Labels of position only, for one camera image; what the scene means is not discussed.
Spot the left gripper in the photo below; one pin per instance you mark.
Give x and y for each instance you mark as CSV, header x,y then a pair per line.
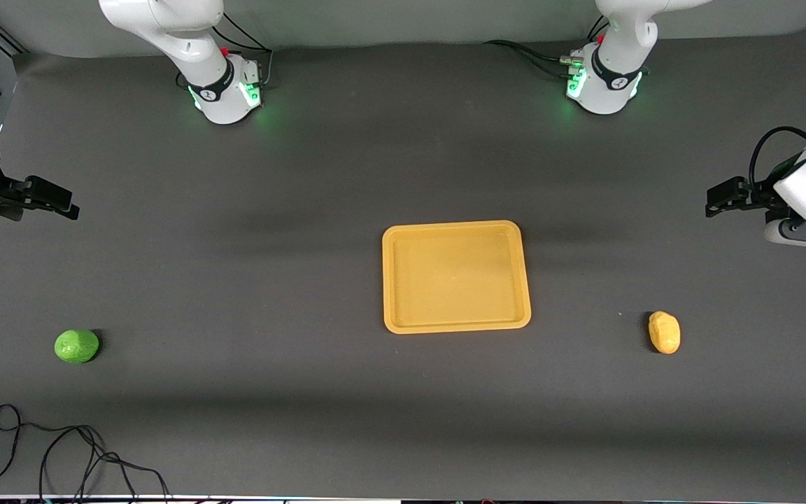
x,y
760,192

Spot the green apple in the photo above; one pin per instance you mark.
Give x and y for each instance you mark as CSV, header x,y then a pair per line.
x,y
76,346

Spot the yellow potato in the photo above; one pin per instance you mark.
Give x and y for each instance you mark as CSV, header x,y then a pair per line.
x,y
664,332

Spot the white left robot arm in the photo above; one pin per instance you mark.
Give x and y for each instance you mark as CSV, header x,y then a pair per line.
x,y
616,77

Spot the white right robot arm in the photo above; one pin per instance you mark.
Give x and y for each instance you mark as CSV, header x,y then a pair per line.
x,y
193,49

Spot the yellow plastic tray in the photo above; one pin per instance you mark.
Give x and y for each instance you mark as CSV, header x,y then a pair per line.
x,y
455,276

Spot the dark grey table mat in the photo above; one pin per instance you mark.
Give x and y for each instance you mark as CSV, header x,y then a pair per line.
x,y
305,385

